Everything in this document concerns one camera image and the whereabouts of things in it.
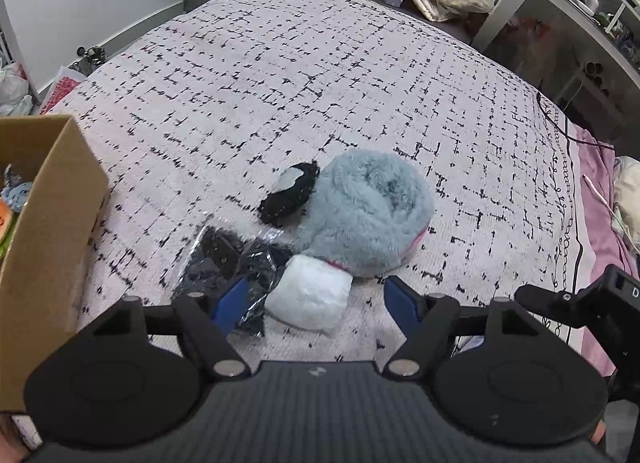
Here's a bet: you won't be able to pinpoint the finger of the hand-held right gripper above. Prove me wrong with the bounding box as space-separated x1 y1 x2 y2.
514 283 603 330

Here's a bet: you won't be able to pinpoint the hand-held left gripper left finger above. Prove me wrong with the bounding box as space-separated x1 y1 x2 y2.
90 275 252 380

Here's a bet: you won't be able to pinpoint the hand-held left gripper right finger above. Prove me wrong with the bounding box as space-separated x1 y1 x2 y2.
384 275 545 379

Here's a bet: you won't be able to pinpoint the black garment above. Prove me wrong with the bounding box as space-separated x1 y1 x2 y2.
171 223 294 342

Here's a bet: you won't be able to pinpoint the white fluffy plush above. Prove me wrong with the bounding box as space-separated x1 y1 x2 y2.
264 254 354 339

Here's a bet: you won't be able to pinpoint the brown cardboard box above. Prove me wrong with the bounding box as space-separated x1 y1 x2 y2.
0 114 111 414

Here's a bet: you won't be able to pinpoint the blue knitted soft toy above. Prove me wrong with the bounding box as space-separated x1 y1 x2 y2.
0 164 34 214

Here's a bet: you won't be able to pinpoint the pink bed sheet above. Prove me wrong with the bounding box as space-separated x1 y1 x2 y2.
569 122 640 380

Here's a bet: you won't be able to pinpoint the grey-blue fluffy plush toy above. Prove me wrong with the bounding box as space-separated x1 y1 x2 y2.
291 149 436 278

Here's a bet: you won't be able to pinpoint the white duvet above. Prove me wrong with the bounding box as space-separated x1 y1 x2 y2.
612 157 640 230

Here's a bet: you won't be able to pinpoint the white black-checked bedspread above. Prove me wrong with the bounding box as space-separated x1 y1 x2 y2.
11 0 586 449

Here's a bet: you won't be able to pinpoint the orange burger plush toy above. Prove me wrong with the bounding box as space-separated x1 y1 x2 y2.
0 199 14 245

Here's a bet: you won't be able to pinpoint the pink-printed plastic bag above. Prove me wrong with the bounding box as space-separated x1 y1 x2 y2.
39 66 87 114

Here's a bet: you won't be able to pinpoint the camouflage shoes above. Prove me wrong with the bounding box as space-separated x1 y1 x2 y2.
74 45 109 74

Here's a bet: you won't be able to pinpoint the grey plastic bag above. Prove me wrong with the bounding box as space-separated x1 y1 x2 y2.
0 62 34 117

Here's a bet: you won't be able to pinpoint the white cable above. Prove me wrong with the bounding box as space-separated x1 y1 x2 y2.
581 174 640 250

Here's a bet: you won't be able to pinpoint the black cable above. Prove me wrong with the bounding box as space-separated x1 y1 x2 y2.
536 91 615 150

